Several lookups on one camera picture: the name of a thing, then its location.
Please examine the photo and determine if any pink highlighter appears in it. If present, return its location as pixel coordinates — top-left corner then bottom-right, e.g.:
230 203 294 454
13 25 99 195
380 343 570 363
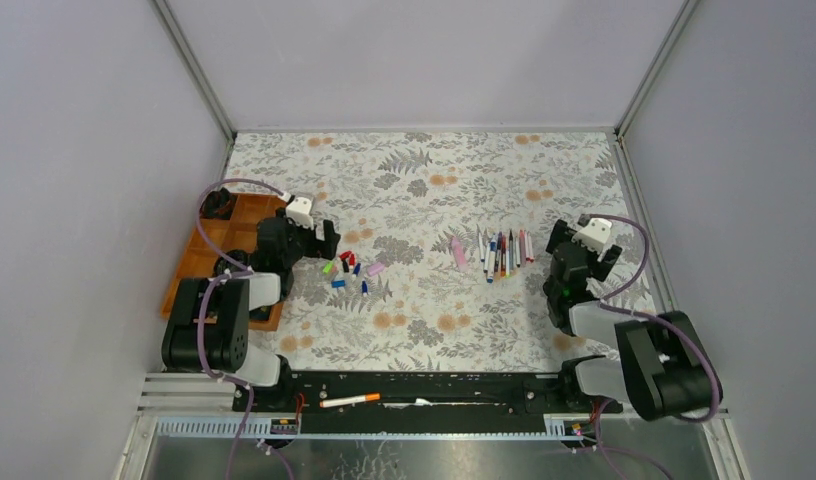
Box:
450 236 468 272

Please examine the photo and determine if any orange cap white marker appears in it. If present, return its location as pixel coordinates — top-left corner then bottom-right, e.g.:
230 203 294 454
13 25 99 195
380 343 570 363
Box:
319 393 381 409

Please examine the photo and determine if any orange red ink pen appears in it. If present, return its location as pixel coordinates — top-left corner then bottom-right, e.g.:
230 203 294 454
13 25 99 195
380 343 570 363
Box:
499 238 508 278

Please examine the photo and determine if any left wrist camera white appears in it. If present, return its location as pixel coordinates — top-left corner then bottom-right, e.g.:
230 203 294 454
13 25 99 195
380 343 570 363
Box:
279 192 315 230

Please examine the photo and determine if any purple ink gel pen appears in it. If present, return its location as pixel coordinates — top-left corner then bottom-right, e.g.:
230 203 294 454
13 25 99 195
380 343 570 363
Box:
493 232 502 275

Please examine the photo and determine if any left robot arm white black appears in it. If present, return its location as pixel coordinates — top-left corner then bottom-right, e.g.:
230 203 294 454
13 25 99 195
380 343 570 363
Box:
161 216 341 411

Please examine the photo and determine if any blue cap white marker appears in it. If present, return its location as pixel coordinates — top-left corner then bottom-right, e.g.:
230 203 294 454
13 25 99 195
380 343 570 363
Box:
485 240 497 283

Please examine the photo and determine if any pink highlighter cap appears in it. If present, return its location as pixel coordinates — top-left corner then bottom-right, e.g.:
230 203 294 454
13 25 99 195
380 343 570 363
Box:
366 262 386 277

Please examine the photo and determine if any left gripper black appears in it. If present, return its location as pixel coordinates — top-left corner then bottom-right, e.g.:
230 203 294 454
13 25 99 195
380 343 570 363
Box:
275 207 340 268

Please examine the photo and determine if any black cap white marker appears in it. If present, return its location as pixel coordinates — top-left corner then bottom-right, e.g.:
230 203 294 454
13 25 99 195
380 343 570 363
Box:
477 230 486 265

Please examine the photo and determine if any wooden compartment tray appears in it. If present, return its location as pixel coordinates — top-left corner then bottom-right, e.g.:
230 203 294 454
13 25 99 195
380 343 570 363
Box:
160 193 286 332

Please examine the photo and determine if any black tape roll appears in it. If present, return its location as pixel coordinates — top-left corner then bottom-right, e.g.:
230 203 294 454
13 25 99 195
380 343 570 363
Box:
213 249 250 277

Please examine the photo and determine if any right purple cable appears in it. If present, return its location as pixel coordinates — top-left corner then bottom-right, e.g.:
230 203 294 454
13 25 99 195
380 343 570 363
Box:
576 213 724 480

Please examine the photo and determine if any black cable bundle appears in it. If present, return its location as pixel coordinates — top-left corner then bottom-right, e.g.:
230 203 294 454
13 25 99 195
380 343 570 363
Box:
199 188 237 220

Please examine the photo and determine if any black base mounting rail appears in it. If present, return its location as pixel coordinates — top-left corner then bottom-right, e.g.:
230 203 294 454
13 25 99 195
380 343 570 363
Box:
232 370 598 435

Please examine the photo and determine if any translucent pink pen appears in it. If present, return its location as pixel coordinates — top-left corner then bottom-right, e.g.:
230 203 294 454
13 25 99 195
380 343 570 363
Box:
519 230 529 266

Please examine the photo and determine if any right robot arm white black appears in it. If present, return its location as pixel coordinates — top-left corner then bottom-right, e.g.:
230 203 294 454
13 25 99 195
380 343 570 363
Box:
543 214 723 423

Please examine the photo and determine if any houndstooth pattern pen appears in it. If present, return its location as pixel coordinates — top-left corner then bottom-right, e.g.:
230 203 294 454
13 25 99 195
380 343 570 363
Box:
506 230 516 277

